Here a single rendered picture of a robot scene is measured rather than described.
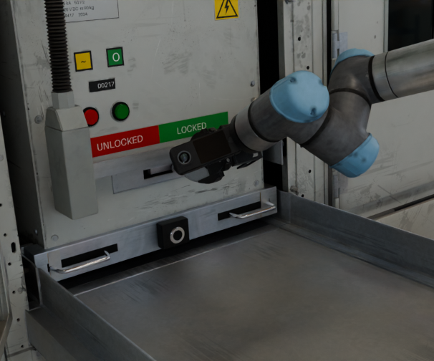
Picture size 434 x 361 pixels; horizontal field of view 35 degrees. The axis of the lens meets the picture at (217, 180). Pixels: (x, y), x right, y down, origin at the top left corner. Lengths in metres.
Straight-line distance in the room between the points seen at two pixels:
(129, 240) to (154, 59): 0.33
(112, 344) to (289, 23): 0.73
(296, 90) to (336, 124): 0.09
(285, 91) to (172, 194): 0.42
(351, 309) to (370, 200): 0.53
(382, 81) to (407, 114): 0.55
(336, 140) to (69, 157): 0.41
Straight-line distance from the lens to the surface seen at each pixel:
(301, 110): 0.97
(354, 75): 1.11
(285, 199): 1.45
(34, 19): 1.15
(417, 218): 1.75
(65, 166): 1.08
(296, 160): 1.44
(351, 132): 1.03
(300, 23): 1.40
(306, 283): 1.20
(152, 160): 1.23
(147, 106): 1.25
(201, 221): 1.35
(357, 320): 1.08
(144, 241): 1.29
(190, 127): 1.31
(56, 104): 1.08
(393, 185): 1.65
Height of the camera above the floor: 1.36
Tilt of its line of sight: 17 degrees down
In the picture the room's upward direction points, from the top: 3 degrees counter-clockwise
